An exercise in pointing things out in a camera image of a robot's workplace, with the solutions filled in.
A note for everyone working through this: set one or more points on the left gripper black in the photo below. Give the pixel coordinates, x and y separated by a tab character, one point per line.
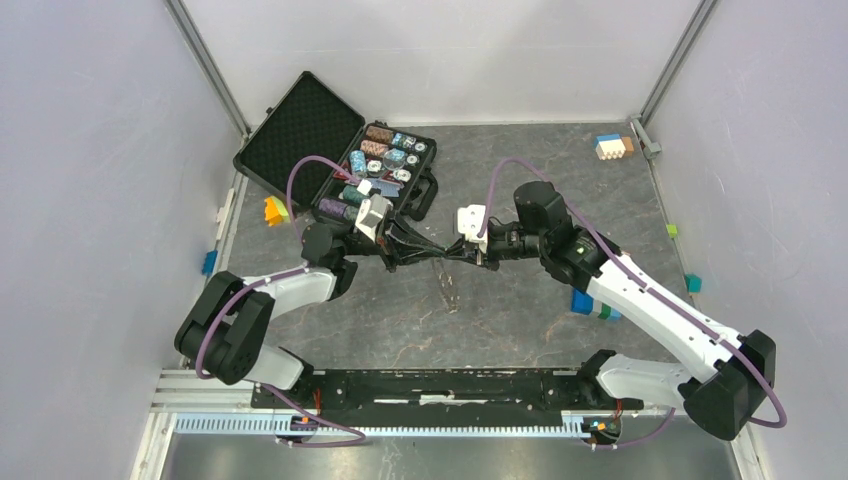
395	251

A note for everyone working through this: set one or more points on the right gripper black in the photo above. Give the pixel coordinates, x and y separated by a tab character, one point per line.
475	255

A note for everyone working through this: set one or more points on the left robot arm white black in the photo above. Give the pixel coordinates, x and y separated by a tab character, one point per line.
224	333

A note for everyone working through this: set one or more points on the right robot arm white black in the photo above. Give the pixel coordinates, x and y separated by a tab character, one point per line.
721	378

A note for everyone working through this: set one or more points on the blue white green brick stack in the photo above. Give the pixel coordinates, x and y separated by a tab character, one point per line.
584	304

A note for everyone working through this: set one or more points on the orange yellow green brick stack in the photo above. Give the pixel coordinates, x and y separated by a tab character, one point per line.
275	211

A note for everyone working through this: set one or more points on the black poker chip case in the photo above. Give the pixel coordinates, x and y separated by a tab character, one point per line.
312	140

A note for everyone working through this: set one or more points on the blue white orange brick stack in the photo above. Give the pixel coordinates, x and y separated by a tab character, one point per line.
613	146

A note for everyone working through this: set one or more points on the small blue block left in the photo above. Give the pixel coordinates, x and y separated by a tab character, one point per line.
209	262

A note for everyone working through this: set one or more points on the small teal block right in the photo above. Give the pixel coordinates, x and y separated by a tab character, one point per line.
693	283

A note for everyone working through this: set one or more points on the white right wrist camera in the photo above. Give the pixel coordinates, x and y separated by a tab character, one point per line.
471	225

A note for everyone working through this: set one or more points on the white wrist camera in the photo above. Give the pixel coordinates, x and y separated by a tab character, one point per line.
371	214
471	225

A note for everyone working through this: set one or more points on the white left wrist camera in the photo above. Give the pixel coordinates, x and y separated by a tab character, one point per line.
371	214

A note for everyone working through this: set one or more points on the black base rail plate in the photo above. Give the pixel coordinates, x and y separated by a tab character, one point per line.
522	397

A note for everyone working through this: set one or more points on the white toothed cable duct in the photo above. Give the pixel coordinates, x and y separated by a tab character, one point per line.
282	424

